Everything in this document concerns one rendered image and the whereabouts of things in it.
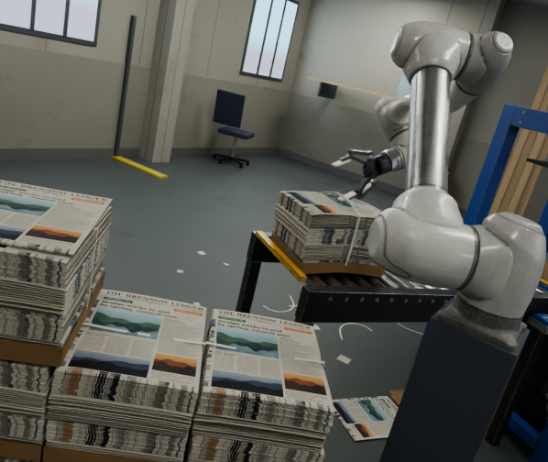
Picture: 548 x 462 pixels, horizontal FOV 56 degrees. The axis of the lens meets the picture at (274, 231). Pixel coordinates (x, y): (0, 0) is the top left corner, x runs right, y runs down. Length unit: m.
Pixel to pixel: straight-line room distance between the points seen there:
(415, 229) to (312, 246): 0.71
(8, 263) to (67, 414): 0.33
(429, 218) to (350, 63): 7.60
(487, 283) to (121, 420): 0.83
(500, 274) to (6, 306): 1.00
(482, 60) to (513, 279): 0.63
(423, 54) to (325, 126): 7.34
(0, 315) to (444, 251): 0.90
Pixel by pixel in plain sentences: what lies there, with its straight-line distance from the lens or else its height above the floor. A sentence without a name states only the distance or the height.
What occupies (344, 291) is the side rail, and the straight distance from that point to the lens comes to 1.81.
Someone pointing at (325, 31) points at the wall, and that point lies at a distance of 9.01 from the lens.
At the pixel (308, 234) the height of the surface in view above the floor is 0.95.
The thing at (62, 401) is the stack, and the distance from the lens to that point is 1.15.
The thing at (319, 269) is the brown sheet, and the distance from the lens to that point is 1.87.
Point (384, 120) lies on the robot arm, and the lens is 2.06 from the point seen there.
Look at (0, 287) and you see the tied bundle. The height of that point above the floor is 0.99.
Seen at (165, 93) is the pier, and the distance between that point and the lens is 6.55.
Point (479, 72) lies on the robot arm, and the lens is 1.59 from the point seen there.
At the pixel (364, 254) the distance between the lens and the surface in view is 1.94.
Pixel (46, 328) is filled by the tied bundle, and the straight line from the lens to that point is 1.08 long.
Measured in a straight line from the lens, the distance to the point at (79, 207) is 1.27.
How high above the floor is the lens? 1.47
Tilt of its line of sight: 17 degrees down
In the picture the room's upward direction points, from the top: 13 degrees clockwise
